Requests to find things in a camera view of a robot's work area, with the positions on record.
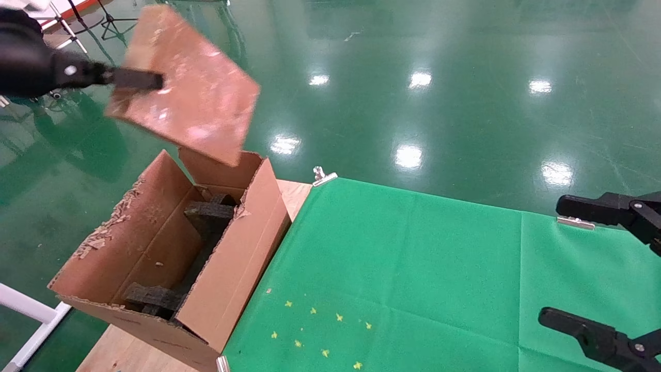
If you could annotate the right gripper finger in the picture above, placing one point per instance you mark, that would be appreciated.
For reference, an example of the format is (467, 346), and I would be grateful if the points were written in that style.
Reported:
(604, 206)
(614, 346)

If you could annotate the brown cardboard box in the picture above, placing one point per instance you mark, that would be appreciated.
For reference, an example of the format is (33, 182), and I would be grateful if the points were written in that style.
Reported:
(191, 93)

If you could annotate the large open cardboard carton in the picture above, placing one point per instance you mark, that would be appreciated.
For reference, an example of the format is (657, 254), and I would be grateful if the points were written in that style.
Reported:
(232, 289)

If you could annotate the black tripod microphone stand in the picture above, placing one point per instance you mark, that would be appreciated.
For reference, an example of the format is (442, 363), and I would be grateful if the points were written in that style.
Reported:
(110, 20)

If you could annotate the white table frame pipe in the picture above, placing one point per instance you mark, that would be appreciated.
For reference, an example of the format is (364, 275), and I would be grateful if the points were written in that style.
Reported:
(26, 305)

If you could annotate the green table cloth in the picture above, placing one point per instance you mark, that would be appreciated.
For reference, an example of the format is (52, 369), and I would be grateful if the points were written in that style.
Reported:
(439, 284)

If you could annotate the black foam insert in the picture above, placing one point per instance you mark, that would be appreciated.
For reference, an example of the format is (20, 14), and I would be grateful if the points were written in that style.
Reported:
(209, 211)

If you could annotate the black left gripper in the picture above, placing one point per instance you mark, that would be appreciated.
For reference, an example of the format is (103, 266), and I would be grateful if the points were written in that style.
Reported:
(23, 62)

